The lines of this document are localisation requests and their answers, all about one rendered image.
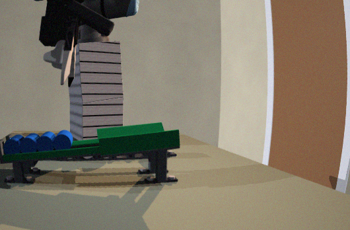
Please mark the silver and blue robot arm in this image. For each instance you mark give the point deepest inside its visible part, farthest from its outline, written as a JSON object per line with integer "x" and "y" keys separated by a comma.
{"x": 95, "y": 16}

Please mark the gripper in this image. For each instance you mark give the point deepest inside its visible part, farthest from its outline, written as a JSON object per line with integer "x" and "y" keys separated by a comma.
{"x": 60, "y": 26}

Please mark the blue cylinder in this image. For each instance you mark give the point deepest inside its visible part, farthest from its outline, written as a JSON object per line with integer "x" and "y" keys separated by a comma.
{"x": 45, "y": 142}
{"x": 63, "y": 140}
{"x": 28, "y": 144}
{"x": 12, "y": 145}

